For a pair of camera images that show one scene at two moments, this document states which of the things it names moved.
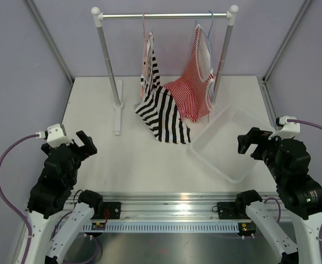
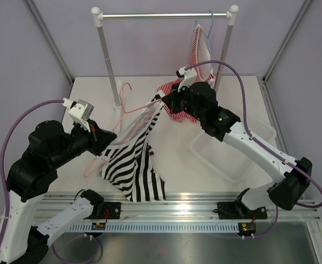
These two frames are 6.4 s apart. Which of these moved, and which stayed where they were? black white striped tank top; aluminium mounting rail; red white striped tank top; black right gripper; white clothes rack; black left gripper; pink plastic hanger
Moved: pink plastic hanger; black white striped tank top; black left gripper; black right gripper
Stayed: aluminium mounting rail; red white striped tank top; white clothes rack
